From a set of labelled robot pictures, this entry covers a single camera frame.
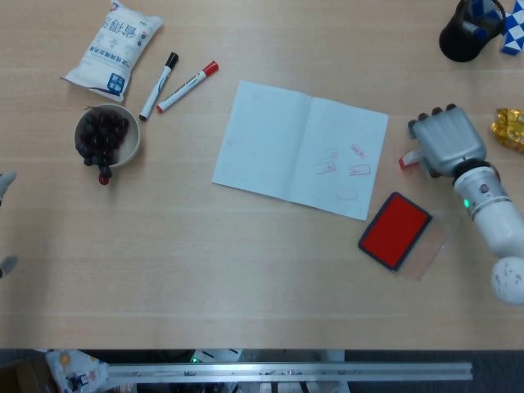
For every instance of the blue white snake puzzle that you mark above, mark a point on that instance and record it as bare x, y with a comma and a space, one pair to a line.
481, 6
513, 37

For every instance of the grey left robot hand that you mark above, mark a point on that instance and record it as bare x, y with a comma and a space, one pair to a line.
6, 182

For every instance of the beige round bowl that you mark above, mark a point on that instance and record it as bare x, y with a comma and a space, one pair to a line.
133, 143

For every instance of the black cap whiteboard marker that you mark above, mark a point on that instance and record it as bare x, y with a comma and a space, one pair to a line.
157, 86

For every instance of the black mesh pen holder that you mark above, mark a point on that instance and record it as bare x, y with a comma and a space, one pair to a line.
458, 45

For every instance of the red ink pad case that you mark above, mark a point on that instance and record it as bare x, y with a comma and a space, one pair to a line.
395, 229

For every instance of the gold foil snack package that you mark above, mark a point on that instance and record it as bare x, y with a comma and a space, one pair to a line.
511, 131

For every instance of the red cap whiteboard marker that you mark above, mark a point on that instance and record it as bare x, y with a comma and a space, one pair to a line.
184, 88

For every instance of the small stamp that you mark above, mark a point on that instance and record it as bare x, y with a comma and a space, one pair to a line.
409, 159

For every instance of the open lined notebook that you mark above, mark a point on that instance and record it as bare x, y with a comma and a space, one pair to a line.
286, 143

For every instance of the aluminium profile rail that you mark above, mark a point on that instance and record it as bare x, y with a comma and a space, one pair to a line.
286, 370

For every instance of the white printed paper sheet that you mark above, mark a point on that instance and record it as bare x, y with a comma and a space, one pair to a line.
69, 368

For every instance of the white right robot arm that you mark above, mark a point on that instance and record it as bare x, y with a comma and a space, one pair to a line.
495, 213

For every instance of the white printed food bag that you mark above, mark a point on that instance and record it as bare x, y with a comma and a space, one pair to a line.
116, 49

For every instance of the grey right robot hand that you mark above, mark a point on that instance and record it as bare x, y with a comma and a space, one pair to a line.
450, 143

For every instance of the dark grape bunch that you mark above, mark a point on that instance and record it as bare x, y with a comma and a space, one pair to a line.
100, 135

